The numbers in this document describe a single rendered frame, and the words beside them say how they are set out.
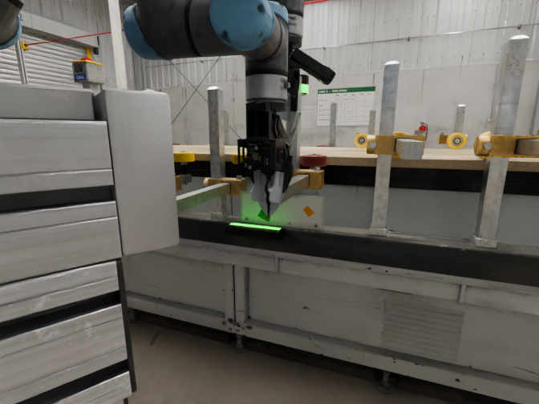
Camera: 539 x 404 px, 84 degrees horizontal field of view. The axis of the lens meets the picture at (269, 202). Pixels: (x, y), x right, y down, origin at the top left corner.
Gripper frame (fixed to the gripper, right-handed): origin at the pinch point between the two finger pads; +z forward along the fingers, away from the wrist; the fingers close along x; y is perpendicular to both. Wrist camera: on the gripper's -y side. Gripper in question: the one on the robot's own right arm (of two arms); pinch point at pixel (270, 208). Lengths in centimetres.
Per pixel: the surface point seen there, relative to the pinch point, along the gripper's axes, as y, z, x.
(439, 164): -46, -6, 37
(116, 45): -125, -76, -161
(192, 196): -7.4, 0.7, -23.6
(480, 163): -46, -7, 47
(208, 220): -26.8, 12.7, -31.4
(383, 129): -28.7, -15.9, 20.2
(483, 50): -740, -188, 204
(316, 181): -28.0, -1.7, 3.6
